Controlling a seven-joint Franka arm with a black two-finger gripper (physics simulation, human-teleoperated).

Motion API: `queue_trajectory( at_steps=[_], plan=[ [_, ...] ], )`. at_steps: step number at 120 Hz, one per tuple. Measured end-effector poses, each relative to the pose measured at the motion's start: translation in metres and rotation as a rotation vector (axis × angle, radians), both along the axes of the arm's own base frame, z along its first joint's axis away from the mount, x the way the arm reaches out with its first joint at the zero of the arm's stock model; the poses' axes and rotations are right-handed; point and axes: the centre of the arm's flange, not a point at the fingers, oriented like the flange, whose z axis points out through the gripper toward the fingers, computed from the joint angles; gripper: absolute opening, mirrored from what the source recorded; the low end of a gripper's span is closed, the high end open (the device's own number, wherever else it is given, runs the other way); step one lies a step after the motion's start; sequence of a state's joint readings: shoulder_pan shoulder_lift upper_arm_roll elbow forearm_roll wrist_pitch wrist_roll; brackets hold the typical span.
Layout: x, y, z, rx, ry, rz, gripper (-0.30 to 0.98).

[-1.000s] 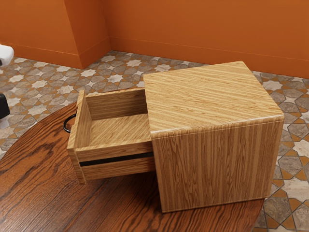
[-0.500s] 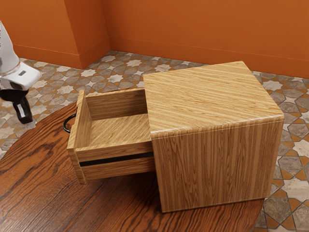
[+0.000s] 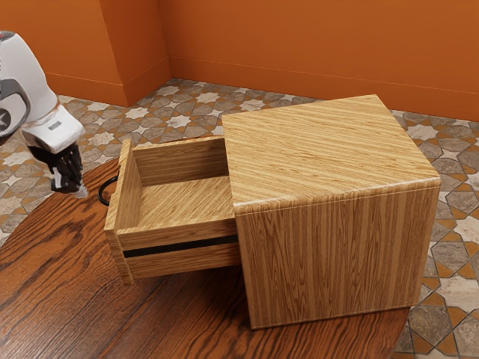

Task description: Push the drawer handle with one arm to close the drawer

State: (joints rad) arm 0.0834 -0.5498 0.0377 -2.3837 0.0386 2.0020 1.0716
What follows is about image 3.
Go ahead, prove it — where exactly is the open wooden drawer black handle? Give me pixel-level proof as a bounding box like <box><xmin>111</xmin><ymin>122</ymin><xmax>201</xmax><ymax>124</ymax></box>
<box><xmin>97</xmin><ymin>135</ymin><xmax>241</xmax><ymax>286</ymax></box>

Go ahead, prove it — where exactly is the light wooden cabinet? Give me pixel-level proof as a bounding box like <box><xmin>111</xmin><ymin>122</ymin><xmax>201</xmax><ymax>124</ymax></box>
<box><xmin>221</xmin><ymin>93</ymin><xmax>440</xmax><ymax>331</ymax></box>

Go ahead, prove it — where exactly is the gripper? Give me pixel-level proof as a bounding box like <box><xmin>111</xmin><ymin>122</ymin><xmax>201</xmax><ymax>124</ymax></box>
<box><xmin>27</xmin><ymin>141</ymin><xmax>88</xmax><ymax>199</ymax></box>

